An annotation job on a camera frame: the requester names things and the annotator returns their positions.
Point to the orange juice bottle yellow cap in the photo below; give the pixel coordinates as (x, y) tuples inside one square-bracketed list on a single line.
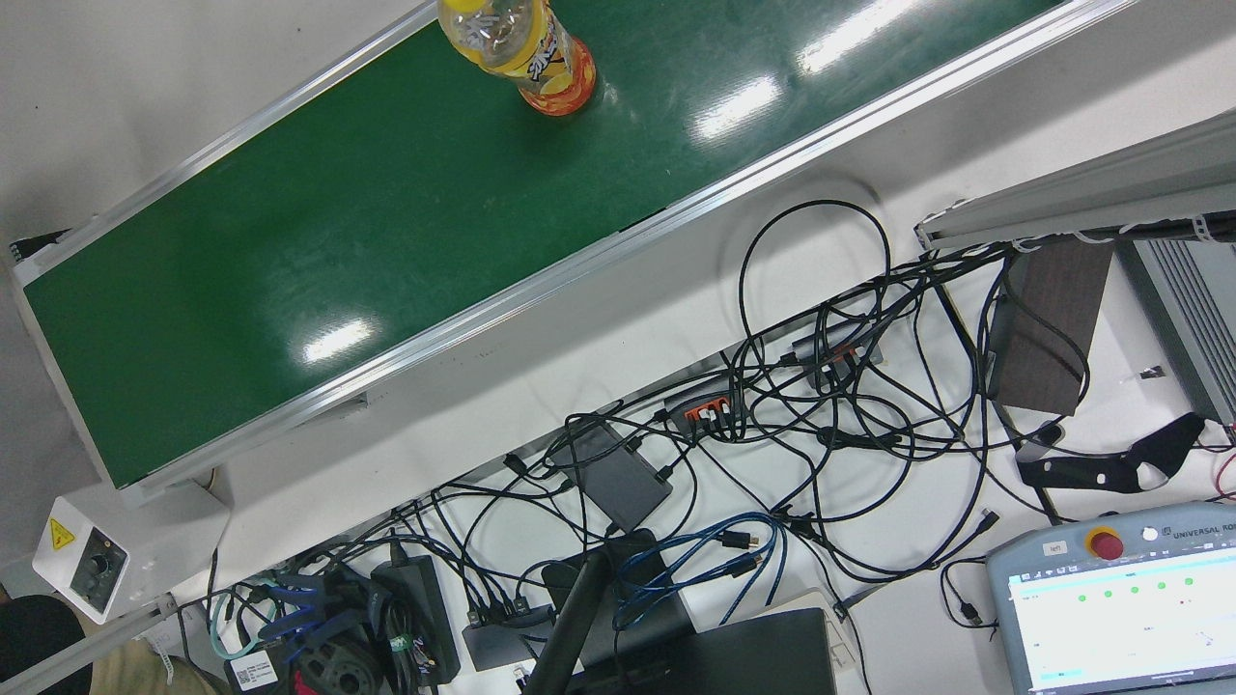
[(526, 48)]

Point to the black orange USB hub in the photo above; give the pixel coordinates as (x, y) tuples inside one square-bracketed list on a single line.
[(705, 405)]

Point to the dark grey flat box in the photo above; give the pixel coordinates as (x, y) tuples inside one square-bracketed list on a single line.
[(618, 473)]

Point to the grey USB hub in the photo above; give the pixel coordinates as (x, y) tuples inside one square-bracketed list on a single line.
[(835, 346)]

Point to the green conveyor belt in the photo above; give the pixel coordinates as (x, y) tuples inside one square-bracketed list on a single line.
[(386, 241)]

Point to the black Huawei monitor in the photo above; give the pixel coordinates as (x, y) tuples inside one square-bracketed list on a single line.
[(570, 623)]

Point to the black docking hub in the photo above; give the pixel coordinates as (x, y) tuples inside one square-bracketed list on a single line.
[(502, 642)]

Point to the black power adapter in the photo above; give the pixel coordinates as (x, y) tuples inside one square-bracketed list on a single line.
[(420, 618)]

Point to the black metal flange part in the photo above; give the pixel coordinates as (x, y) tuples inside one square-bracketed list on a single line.
[(333, 666)]

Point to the dark brown wooden block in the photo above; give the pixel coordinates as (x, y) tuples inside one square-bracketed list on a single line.
[(1053, 319)]

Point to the white label tag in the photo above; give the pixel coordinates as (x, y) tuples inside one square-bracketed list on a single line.
[(253, 671)]

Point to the white conveyor control box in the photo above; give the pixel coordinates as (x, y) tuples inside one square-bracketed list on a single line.
[(126, 541)]

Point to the grey teach pendant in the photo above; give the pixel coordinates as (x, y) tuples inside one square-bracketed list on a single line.
[(1110, 618)]

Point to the ribbed grey power box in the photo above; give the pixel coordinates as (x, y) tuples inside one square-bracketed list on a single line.
[(1193, 319)]

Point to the aluminium profile post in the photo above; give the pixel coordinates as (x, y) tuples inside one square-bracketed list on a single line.
[(1081, 193)]

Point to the black flat bracket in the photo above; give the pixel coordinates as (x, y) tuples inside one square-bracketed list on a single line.
[(1091, 473)]

